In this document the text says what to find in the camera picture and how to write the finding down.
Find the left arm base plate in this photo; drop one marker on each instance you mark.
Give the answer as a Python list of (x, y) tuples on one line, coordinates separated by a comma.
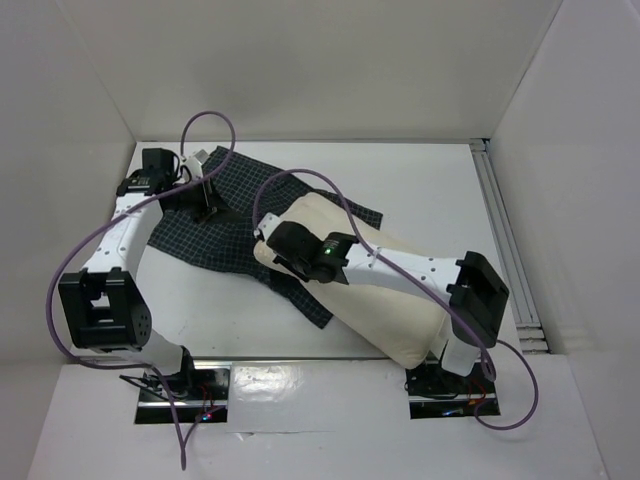
[(204, 399)]

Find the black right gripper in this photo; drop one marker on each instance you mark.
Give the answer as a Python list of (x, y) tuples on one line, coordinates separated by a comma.
[(279, 259)]

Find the dark checked pillowcase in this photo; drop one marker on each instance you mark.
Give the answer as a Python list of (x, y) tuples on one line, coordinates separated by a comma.
[(227, 247)]

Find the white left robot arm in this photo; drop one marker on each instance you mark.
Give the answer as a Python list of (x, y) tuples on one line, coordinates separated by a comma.
[(103, 306)]

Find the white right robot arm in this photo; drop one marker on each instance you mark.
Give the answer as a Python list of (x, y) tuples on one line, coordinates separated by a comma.
[(469, 289)]

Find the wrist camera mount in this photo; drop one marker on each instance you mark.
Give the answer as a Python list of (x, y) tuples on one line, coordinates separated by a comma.
[(266, 227), (191, 168)]

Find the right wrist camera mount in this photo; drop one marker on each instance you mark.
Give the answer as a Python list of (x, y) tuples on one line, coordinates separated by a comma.
[(266, 227)]

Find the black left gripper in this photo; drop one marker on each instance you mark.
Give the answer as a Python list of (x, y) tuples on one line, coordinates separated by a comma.
[(209, 205)]

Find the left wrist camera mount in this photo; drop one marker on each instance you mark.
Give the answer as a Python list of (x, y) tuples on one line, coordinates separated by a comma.
[(191, 168)]

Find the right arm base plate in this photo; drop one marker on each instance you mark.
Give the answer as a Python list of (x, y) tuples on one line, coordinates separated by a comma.
[(434, 393)]

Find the aluminium rail frame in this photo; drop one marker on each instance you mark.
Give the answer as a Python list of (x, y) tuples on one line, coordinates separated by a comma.
[(530, 330)]

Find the cream pillow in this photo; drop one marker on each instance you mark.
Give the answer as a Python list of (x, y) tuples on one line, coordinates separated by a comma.
[(404, 327)]

